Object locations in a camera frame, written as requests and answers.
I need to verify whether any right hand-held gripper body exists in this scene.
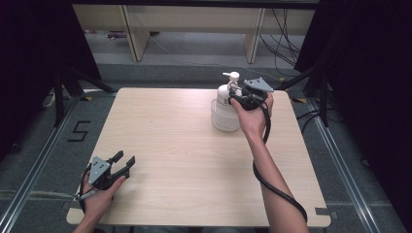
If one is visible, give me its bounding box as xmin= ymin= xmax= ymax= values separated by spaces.
xmin=229 ymin=76 xmax=275 ymax=112

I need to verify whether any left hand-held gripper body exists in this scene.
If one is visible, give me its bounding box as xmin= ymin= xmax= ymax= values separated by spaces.
xmin=87 ymin=155 xmax=126 ymax=191

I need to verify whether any white pump bottle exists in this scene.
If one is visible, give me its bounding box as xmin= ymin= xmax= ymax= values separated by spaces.
xmin=216 ymin=71 xmax=243 ymax=118

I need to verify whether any white plastic basket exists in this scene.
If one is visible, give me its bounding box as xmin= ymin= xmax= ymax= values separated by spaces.
xmin=210 ymin=98 xmax=243 ymax=133

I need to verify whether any person's right hand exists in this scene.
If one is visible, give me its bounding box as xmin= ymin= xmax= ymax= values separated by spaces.
xmin=229 ymin=92 xmax=275 ymax=143

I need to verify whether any person's left hand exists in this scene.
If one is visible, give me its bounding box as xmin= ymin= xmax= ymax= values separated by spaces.
xmin=79 ymin=175 xmax=127 ymax=223

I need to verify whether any black tape piece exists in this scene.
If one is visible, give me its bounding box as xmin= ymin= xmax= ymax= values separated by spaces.
xmin=314 ymin=207 xmax=340 ymax=220
xmin=60 ymin=200 xmax=82 ymax=210

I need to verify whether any black metal stand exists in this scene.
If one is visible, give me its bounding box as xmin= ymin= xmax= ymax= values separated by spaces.
xmin=52 ymin=63 xmax=119 ymax=128
xmin=275 ymin=61 xmax=330 ymax=128

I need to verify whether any light wooden desk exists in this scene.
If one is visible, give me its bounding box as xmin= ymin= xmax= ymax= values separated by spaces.
xmin=71 ymin=4 xmax=317 ymax=64

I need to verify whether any black curtain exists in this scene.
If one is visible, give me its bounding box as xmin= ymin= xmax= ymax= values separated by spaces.
xmin=293 ymin=0 xmax=412 ymax=229
xmin=0 ymin=0 xmax=102 ymax=163

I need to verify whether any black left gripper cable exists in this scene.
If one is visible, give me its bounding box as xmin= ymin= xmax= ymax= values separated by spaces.
xmin=78 ymin=164 xmax=94 ymax=215

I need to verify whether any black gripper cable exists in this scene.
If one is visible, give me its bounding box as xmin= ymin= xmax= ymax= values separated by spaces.
xmin=78 ymin=164 xmax=94 ymax=215
xmin=252 ymin=98 xmax=309 ymax=224

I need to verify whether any grey left gripper cable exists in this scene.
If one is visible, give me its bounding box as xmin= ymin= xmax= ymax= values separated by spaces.
xmin=30 ymin=189 xmax=98 ymax=202

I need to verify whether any black floor cable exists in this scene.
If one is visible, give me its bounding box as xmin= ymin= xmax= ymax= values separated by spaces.
xmin=295 ymin=108 xmax=323 ymax=134

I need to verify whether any bundle of black cables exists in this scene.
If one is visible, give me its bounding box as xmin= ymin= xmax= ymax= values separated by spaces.
xmin=257 ymin=8 xmax=303 ymax=78

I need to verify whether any aluminium floor rail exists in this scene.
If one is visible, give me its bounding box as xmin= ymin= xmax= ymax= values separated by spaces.
xmin=0 ymin=95 xmax=82 ymax=233
xmin=305 ymin=96 xmax=383 ymax=233

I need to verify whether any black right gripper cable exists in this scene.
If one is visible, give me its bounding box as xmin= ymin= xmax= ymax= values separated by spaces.
xmin=252 ymin=98 xmax=309 ymax=224

